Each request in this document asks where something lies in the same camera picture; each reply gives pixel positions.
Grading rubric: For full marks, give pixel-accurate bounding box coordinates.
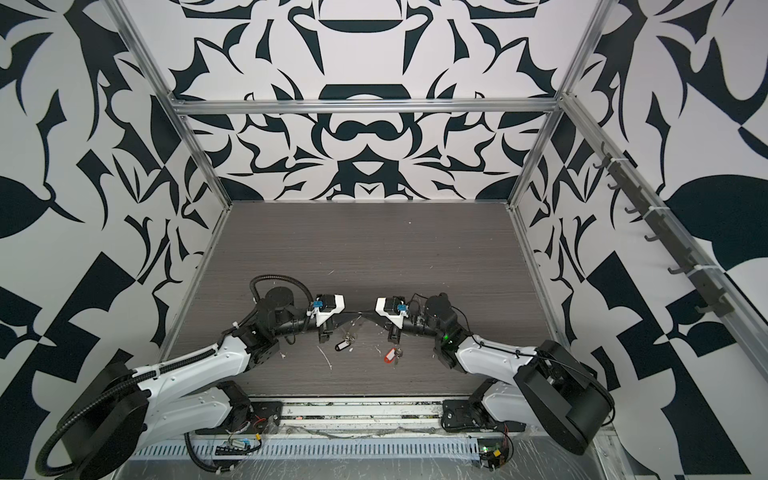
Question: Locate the red key tag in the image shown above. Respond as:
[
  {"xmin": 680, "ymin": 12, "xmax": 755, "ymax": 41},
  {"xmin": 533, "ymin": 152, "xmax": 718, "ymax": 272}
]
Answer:
[{"xmin": 384, "ymin": 347, "xmax": 396, "ymax": 364}]

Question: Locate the perforated metal ring plate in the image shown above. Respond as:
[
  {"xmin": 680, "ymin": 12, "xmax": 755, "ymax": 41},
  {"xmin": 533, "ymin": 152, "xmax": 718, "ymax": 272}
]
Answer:
[{"xmin": 344, "ymin": 311, "xmax": 371, "ymax": 348}]

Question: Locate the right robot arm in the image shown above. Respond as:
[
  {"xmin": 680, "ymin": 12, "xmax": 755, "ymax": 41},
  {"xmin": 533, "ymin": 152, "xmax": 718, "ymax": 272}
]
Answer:
[{"xmin": 375, "ymin": 293, "xmax": 615, "ymax": 455}]

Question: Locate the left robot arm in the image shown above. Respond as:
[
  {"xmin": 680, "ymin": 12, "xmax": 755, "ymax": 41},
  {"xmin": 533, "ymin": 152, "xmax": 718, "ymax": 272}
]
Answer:
[{"xmin": 35, "ymin": 287, "xmax": 345, "ymax": 479}]

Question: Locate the black key tag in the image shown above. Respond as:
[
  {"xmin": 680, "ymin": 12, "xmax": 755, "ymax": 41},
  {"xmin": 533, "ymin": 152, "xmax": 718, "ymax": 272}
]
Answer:
[{"xmin": 334, "ymin": 339, "xmax": 352, "ymax": 352}]

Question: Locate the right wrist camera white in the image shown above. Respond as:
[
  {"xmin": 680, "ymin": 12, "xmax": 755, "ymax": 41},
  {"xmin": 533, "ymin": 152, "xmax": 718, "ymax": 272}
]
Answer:
[{"xmin": 375, "ymin": 296, "xmax": 408, "ymax": 322}]

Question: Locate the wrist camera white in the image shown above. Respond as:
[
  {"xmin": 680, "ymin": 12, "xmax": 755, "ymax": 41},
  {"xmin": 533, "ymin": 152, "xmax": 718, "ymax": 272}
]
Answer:
[
  {"xmin": 308, "ymin": 294, "xmax": 345, "ymax": 325},
  {"xmin": 375, "ymin": 296, "xmax": 408, "ymax": 322}
]

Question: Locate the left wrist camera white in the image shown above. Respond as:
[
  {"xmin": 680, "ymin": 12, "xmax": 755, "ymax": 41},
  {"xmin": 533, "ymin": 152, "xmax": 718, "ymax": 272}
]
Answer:
[{"xmin": 308, "ymin": 294, "xmax": 345, "ymax": 325}]

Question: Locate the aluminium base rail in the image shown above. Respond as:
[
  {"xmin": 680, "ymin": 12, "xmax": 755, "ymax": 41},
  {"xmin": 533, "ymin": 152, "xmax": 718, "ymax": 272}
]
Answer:
[{"xmin": 104, "ymin": 394, "xmax": 616, "ymax": 442}]

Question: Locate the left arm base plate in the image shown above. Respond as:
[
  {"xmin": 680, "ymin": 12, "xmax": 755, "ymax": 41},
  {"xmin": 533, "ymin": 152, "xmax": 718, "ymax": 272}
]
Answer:
[{"xmin": 194, "ymin": 401, "xmax": 284, "ymax": 435}]

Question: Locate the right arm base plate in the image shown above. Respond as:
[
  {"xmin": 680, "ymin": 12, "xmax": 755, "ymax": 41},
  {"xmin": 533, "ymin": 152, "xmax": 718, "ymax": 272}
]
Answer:
[{"xmin": 440, "ymin": 400, "xmax": 526, "ymax": 433}]

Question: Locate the white slotted cable duct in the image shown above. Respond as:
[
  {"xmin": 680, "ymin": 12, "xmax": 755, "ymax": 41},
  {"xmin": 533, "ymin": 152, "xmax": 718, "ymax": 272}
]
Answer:
[{"xmin": 119, "ymin": 439, "xmax": 481, "ymax": 462}]

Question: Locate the left circuit board with wires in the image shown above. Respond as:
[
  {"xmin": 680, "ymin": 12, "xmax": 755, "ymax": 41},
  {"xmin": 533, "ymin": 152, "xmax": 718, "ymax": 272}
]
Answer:
[{"xmin": 215, "ymin": 435, "xmax": 263, "ymax": 456}]

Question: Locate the circuit board with wires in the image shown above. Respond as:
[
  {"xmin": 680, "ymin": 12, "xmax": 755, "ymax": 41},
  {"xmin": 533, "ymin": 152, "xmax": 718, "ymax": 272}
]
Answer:
[
  {"xmin": 478, "ymin": 436, "xmax": 514, "ymax": 471},
  {"xmin": 215, "ymin": 435, "xmax": 263, "ymax": 456}
]

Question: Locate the right circuit board with wires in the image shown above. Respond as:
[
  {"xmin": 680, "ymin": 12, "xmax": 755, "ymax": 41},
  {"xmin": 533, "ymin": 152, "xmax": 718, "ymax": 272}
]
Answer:
[{"xmin": 478, "ymin": 436, "xmax": 514, "ymax": 471}]

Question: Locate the horizontal aluminium frame bar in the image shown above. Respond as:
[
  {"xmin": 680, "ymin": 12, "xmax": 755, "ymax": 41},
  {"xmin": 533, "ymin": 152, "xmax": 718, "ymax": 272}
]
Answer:
[{"xmin": 171, "ymin": 98, "xmax": 557, "ymax": 115}]

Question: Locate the wall hook rail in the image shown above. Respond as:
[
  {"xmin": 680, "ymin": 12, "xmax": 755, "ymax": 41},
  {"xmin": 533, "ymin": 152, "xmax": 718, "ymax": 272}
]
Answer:
[{"xmin": 595, "ymin": 151, "xmax": 737, "ymax": 318}]

